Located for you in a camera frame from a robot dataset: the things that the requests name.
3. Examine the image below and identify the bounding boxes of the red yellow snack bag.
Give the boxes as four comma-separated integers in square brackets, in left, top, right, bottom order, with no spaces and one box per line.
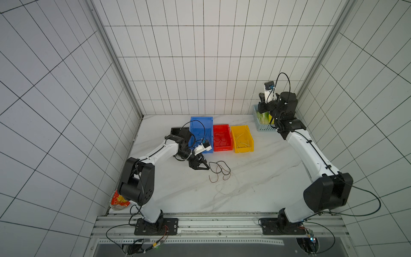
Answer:
[110,190,130,211]

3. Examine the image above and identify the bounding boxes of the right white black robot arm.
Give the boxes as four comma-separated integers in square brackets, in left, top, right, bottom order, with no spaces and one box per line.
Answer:
[258,91,353,226]

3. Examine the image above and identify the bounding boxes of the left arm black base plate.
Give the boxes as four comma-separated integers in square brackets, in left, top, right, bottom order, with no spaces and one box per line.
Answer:
[134,217,179,236]

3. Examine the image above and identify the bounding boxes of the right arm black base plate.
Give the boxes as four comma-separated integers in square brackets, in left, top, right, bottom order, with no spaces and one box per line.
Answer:
[258,210,306,236]

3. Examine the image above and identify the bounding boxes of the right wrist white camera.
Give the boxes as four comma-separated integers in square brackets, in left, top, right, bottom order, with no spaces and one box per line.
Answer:
[264,81,276,103]

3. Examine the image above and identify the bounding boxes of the white cable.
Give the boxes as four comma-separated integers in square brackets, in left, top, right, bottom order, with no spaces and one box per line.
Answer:
[233,127,253,152]

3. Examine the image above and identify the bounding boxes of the light blue mesh basket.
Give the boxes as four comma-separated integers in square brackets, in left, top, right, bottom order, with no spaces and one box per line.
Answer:
[253,105,277,132]

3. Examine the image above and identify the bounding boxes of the wrist white camera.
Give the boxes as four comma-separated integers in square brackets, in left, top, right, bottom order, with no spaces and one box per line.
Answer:
[264,81,276,103]
[194,140,212,156]

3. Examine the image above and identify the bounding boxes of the red cable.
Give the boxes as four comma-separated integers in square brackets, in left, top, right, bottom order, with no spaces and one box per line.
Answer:
[214,131,231,147]

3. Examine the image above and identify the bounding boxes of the red plastic bin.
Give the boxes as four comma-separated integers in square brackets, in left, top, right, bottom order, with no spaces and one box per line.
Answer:
[213,124,233,152]

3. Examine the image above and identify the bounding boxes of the black plastic bin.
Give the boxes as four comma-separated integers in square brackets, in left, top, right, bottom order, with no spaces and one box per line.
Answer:
[171,127,192,142]

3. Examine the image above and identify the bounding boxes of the green lettuce toy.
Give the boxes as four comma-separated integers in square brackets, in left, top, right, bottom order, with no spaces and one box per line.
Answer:
[256,111,272,125]

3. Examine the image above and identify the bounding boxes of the yellow plastic bin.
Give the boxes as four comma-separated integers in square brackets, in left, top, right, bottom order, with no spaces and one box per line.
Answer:
[231,125,254,154]

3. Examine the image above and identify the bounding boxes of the aluminium mounting rail frame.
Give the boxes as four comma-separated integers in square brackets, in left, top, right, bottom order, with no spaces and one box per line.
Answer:
[86,212,357,257]

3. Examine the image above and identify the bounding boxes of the coloured cable bundle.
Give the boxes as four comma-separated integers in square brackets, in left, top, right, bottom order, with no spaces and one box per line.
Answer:
[208,160,245,200]

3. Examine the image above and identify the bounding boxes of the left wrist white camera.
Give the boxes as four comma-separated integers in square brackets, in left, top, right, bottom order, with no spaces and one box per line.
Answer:
[194,140,212,156]

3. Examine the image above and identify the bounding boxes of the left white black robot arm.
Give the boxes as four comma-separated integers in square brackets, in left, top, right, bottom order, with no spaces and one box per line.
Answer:
[117,127,213,225]

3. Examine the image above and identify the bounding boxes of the blue plastic bin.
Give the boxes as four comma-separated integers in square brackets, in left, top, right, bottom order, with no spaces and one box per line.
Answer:
[188,117,214,154]

